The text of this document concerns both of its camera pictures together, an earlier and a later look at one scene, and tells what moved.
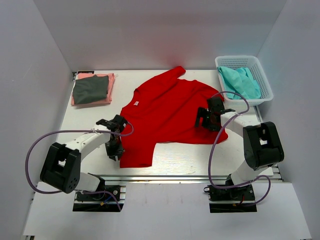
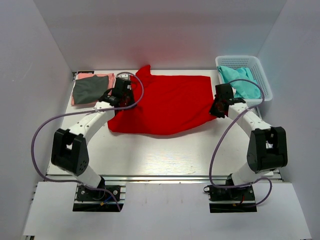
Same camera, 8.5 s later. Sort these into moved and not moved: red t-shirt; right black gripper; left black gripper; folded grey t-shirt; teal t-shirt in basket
Moved: left black gripper; right black gripper; red t-shirt
Not moved: folded grey t-shirt; teal t-shirt in basket
